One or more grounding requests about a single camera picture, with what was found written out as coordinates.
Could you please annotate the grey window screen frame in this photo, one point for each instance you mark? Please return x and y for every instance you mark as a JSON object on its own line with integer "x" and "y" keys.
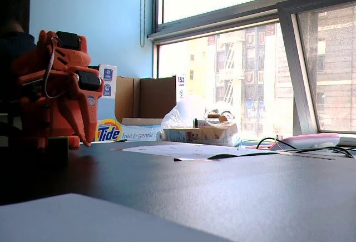
{"x": 294, "y": 66}

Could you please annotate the Tide detergent box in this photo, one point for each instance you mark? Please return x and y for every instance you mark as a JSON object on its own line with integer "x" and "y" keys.
{"x": 111, "y": 134}

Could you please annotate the pink pencil case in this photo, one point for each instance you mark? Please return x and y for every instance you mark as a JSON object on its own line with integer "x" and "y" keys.
{"x": 306, "y": 139}

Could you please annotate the white numbered grid paper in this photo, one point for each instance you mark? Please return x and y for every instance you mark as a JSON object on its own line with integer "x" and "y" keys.
{"x": 189, "y": 150}

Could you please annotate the clear plastic bag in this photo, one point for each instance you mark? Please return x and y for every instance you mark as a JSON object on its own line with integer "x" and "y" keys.
{"x": 183, "y": 111}

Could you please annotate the white foreground sheet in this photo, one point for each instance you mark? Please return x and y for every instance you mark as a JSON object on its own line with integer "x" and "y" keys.
{"x": 69, "y": 219}

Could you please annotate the printed food carton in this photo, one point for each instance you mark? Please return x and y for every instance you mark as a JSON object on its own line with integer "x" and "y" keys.
{"x": 200, "y": 135}

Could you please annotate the green cube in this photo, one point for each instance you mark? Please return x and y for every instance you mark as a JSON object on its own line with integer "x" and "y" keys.
{"x": 58, "y": 145}

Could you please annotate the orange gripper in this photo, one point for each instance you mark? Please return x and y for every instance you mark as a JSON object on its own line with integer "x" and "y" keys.
{"x": 82, "y": 101}

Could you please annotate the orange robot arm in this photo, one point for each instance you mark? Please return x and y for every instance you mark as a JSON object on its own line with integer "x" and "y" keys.
{"x": 33, "y": 66}

